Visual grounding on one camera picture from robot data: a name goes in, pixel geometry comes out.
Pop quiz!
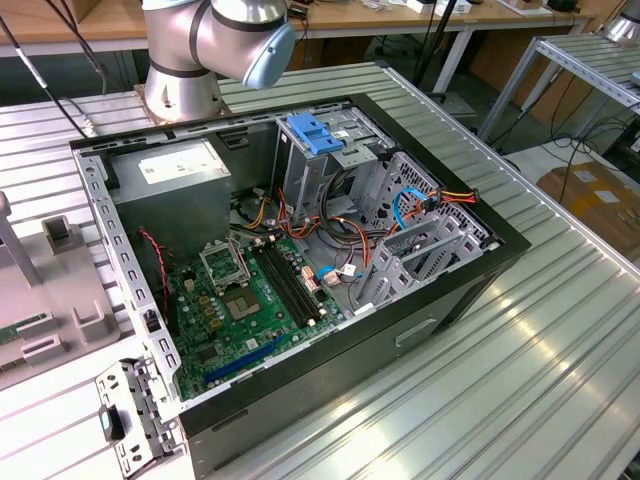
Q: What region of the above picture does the blue data wire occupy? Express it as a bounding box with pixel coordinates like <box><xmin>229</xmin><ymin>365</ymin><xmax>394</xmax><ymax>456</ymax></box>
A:
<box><xmin>392</xmin><ymin>187</ymin><xmax>432</xmax><ymax>234</ymax></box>

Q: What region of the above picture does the orange power wire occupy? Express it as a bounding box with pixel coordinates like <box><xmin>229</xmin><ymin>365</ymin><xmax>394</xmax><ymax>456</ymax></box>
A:
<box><xmin>327</xmin><ymin>185</ymin><xmax>481</xmax><ymax>271</ymax></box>

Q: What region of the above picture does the metal disk bay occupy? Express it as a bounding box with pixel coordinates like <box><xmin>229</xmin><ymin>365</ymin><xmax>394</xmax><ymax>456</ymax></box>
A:
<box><xmin>349</xmin><ymin>152</ymin><xmax>501</xmax><ymax>316</ymax></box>

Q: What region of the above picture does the black RAM slot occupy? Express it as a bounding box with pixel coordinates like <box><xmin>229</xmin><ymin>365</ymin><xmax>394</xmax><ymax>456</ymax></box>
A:
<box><xmin>251</xmin><ymin>239</ymin><xmax>314</xmax><ymax>329</ymax></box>
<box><xmin>264</xmin><ymin>235</ymin><xmax>326</xmax><ymax>324</ymax></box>

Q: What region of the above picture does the metal optical drive cage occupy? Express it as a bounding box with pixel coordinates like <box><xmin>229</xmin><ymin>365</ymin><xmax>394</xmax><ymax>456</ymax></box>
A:
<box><xmin>272</xmin><ymin>107</ymin><xmax>396</xmax><ymax>226</ymax></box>

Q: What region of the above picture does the metal socket cover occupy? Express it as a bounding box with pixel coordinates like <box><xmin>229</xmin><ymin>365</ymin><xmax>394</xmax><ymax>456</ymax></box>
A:
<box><xmin>198</xmin><ymin>238</ymin><xmax>251</xmax><ymax>292</ymax></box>

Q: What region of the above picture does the CPU socket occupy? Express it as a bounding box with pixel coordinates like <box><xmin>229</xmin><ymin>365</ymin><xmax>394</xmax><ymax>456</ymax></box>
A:
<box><xmin>222</xmin><ymin>284</ymin><xmax>266</xmax><ymax>321</ymax></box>

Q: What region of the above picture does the blue plastic drive latch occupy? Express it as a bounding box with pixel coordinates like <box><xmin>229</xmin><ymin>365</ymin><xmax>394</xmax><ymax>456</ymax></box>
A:
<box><xmin>287</xmin><ymin>113</ymin><xmax>346</xmax><ymax>157</ymax></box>

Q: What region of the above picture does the green motherboard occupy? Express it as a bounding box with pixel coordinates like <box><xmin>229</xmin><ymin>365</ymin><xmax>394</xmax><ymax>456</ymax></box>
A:
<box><xmin>164</xmin><ymin>234</ymin><xmax>346</xmax><ymax>401</ymax></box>

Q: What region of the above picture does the blue expansion slot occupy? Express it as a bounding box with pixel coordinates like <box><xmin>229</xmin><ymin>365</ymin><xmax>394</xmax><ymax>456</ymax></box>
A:
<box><xmin>202</xmin><ymin>333</ymin><xmax>287</xmax><ymax>387</ymax></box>

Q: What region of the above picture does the grey power supply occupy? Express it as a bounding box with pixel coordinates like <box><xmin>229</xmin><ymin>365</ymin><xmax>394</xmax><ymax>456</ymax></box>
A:
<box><xmin>107</xmin><ymin>137</ymin><xmax>234</xmax><ymax>256</ymax></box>

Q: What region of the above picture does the black PC case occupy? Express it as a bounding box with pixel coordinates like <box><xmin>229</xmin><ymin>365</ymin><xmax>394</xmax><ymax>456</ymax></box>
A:
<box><xmin>68</xmin><ymin>92</ymin><xmax>532</xmax><ymax>479</ymax></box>

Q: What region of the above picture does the wooden desk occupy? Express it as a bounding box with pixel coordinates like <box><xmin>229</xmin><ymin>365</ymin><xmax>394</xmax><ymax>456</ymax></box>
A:
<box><xmin>0</xmin><ymin>0</ymin><xmax>596</xmax><ymax>59</ymax></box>

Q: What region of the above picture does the black tripod stand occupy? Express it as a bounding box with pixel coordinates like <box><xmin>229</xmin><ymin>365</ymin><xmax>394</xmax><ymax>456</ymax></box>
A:
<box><xmin>413</xmin><ymin>0</ymin><xmax>462</xmax><ymax>101</ymax></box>

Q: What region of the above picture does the grey parts rack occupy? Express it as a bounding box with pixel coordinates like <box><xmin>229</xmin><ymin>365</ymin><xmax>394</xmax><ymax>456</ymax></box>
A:
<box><xmin>0</xmin><ymin>192</ymin><xmax>136</xmax><ymax>391</ymax></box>

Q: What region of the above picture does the black latch with blue tab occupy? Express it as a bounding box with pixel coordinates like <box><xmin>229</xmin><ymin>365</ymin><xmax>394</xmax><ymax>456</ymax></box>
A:
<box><xmin>98</xmin><ymin>405</ymin><xmax>126</xmax><ymax>442</ymax></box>

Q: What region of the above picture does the large cardboard box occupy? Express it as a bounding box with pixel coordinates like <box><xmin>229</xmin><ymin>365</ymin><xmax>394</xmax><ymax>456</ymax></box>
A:
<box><xmin>534</xmin><ymin>159</ymin><xmax>640</xmax><ymax>256</ymax></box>

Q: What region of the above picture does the metal slat shelf table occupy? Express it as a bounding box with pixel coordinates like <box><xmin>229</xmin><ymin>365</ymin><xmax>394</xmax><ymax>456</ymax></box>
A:
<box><xmin>477</xmin><ymin>33</ymin><xmax>640</xmax><ymax>146</ymax></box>

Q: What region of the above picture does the green RAM stick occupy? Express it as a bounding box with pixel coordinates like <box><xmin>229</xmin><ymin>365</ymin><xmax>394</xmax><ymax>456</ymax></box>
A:
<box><xmin>0</xmin><ymin>312</ymin><xmax>51</xmax><ymax>346</ymax></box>

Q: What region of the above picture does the small brown box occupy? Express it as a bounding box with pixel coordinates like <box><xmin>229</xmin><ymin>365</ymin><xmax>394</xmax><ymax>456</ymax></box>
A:
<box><xmin>73</xmin><ymin>0</ymin><xmax>101</xmax><ymax>25</ymax></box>

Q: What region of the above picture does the orange yellow wire bundle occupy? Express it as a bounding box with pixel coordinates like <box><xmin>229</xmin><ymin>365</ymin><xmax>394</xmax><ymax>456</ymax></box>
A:
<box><xmin>232</xmin><ymin>185</ymin><xmax>324</xmax><ymax>247</ymax></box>

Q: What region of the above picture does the black wire loop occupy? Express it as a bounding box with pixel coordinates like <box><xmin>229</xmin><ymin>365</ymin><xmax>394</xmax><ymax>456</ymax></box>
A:
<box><xmin>319</xmin><ymin>167</ymin><xmax>364</xmax><ymax>239</ymax></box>

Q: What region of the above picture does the red black fan wire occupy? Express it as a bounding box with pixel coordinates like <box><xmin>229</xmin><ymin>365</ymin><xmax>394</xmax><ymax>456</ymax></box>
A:
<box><xmin>137</xmin><ymin>227</ymin><xmax>174</xmax><ymax>301</ymax></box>

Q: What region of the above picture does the metal slot cover bracket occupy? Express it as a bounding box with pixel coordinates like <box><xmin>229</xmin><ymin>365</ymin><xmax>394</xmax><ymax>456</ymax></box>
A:
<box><xmin>94</xmin><ymin>357</ymin><xmax>189</xmax><ymax>476</ymax></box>

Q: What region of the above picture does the black cable with metal connector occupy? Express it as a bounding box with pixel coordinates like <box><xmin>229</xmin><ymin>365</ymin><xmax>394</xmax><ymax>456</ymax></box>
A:
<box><xmin>0</xmin><ymin>14</ymin><xmax>97</xmax><ymax>139</ymax></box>

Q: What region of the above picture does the thin black cable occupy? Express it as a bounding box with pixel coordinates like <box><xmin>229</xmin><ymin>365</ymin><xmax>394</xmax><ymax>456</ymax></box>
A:
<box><xmin>43</xmin><ymin>0</ymin><xmax>110</xmax><ymax>96</ymax></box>

